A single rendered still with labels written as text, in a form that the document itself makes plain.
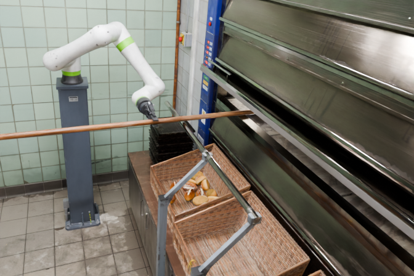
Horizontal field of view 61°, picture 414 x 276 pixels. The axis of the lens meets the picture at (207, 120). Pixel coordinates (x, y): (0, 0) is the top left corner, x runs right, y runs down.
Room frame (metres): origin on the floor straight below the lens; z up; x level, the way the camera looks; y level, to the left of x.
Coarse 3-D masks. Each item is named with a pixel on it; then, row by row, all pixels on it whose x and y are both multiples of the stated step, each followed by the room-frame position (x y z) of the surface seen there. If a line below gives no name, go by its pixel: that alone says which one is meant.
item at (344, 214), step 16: (256, 128) 1.85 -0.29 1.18; (272, 144) 1.67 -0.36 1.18; (288, 160) 1.51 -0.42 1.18; (304, 176) 1.38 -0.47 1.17; (320, 192) 1.28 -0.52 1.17; (336, 192) 1.27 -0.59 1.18; (336, 208) 1.18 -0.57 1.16; (352, 208) 1.17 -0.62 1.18; (352, 224) 1.10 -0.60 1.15; (368, 224) 1.08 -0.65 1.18; (368, 240) 1.02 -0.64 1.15; (384, 240) 0.99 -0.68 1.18; (384, 256) 0.95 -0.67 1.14; (400, 256) 0.92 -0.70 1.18
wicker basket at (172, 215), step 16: (176, 160) 2.12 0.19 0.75; (192, 160) 2.17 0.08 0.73; (224, 160) 2.05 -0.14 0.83; (160, 176) 2.07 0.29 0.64; (176, 176) 2.13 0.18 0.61; (208, 176) 2.13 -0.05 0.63; (240, 176) 1.85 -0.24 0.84; (160, 192) 1.82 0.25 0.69; (224, 192) 1.91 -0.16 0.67; (240, 192) 1.72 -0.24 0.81; (192, 208) 1.60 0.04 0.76
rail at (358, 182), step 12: (228, 84) 1.86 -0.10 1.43; (240, 96) 1.72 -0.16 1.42; (276, 120) 1.41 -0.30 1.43; (288, 132) 1.32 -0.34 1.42; (312, 144) 1.21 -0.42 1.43; (324, 156) 1.12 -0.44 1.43; (336, 168) 1.06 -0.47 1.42; (360, 180) 0.98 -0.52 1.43; (372, 192) 0.92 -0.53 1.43; (384, 204) 0.87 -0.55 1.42; (396, 216) 0.83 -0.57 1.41; (408, 216) 0.81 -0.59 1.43
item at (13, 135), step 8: (224, 112) 1.98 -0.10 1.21; (232, 112) 1.99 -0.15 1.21; (240, 112) 2.01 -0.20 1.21; (248, 112) 2.04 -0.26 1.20; (144, 120) 1.76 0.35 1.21; (152, 120) 1.77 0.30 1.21; (160, 120) 1.79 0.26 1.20; (168, 120) 1.81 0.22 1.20; (176, 120) 1.83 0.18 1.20; (184, 120) 1.85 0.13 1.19; (64, 128) 1.58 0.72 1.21; (72, 128) 1.59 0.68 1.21; (80, 128) 1.60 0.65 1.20; (88, 128) 1.62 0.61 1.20; (96, 128) 1.63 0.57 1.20; (104, 128) 1.65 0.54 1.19; (112, 128) 1.67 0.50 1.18; (0, 136) 1.44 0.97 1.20; (8, 136) 1.46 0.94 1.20; (16, 136) 1.47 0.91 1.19; (24, 136) 1.49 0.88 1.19; (32, 136) 1.50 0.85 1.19
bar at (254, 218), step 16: (176, 112) 1.99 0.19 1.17; (208, 160) 1.47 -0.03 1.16; (192, 176) 1.48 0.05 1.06; (224, 176) 1.32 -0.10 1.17; (160, 208) 1.40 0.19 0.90; (160, 224) 1.40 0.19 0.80; (160, 240) 1.40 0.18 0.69; (160, 256) 1.40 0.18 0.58; (160, 272) 1.41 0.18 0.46; (192, 272) 0.98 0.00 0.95
